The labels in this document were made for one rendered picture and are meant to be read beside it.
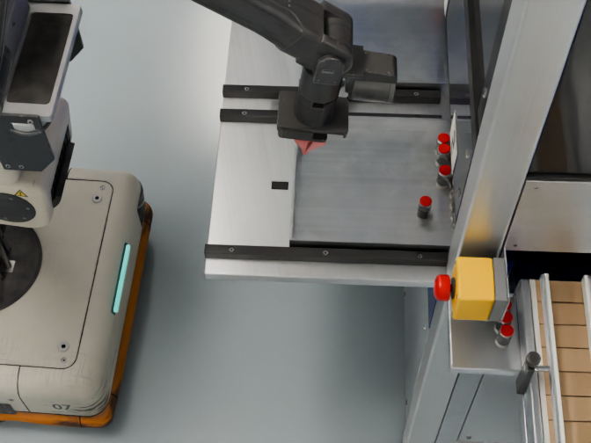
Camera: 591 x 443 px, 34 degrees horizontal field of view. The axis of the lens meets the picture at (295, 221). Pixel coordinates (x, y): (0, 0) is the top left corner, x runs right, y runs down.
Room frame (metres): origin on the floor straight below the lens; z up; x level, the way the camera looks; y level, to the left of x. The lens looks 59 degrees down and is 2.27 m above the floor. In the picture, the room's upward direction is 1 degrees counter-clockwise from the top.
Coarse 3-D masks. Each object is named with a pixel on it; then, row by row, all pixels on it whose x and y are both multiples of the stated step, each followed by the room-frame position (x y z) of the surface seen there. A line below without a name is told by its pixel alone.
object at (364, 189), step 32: (352, 128) 1.04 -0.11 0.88; (384, 128) 1.04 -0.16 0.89; (416, 128) 1.04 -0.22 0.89; (448, 128) 1.03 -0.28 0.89; (320, 160) 0.98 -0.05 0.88; (352, 160) 0.97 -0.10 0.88; (384, 160) 0.97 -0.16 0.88; (416, 160) 0.97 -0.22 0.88; (320, 192) 0.91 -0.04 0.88; (352, 192) 0.91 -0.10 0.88; (384, 192) 0.90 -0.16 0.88; (416, 192) 0.90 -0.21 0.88; (448, 192) 0.90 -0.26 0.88; (320, 224) 0.84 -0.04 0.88; (352, 224) 0.84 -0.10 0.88; (384, 224) 0.84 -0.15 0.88; (416, 224) 0.84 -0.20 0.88; (448, 224) 0.84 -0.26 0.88
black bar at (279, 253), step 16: (208, 256) 0.78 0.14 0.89; (224, 256) 0.78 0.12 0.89; (240, 256) 0.78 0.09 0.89; (256, 256) 0.78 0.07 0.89; (272, 256) 0.78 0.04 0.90; (288, 256) 0.77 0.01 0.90; (304, 256) 0.77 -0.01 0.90; (320, 256) 0.77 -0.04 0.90; (336, 256) 0.77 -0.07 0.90; (352, 256) 0.77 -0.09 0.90; (368, 256) 0.77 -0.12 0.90; (384, 256) 0.77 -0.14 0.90; (400, 256) 0.77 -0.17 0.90; (416, 256) 0.77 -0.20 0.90; (432, 256) 0.77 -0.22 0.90
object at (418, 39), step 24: (336, 0) 1.36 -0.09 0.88; (360, 0) 1.36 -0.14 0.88; (384, 0) 1.36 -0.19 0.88; (408, 0) 1.36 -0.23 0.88; (432, 0) 1.35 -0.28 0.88; (360, 24) 1.30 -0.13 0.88; (384, 24) 1.29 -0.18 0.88; (408, 24) 1.29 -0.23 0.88; (432, 24) 1.29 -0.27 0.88; (384, 48) 1.23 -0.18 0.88; (408, 48) 1.23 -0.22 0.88; (432, 48) 1.23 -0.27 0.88; (408, 72) 1.17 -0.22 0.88; (432, 72) 1.17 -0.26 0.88
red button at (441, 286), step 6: (438, 276) 0.67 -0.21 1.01; (444, 276) 0.67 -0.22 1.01; (438, 282) 0.66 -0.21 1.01; (444, 282) 0.66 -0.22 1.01; (438, 288) 0.65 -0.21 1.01; (444, 288) 0.65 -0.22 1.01; (450, 288) 0.65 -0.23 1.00; (438, 294) 0.64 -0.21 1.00; (444, 294) 0.64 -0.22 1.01; (438, 300) 0.64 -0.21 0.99; (444, 300) 0.64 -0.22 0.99
